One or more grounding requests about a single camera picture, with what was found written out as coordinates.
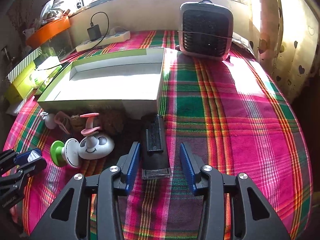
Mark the black hair trimmer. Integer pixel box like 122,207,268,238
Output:
142,114,171,180

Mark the green white suction holder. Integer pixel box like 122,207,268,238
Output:
50,138,81,168

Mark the white smiley face gadget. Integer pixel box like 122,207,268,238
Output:
78,113,114,160

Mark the small white round gadget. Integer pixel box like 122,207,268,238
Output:
40,112,57,129

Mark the pink clip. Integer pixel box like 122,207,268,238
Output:
54,111,71,134

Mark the plaid pink green blanket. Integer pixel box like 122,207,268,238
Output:
3,29,314,240

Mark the yellow green striped box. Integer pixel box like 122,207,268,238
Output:
4,47,42,105

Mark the white green cardboard box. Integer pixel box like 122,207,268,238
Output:
37,48,165,119

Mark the green white tissue pack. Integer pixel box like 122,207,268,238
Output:
29,56,62,89

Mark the white power strip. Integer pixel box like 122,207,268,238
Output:
75,31,131,52

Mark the orange box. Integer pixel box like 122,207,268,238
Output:
25,16,71,49

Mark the black charger adapter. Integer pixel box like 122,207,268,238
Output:
87,22,101,41

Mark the white plastic bag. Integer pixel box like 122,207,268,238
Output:
39,0,66,25

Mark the heart pattern curtain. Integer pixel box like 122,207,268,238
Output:
247,0,319,102

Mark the black charger cable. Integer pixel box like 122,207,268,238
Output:
36,11,110,71

